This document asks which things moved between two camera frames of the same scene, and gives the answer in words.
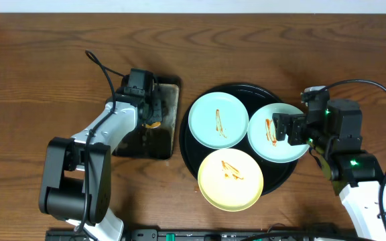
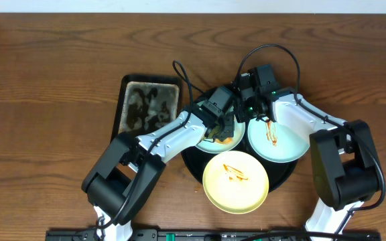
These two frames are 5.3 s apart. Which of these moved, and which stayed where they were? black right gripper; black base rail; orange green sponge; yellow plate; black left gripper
Moved: black right gripper; black left gripper; orange green sponge; yellow plate
Stayed: black base rail
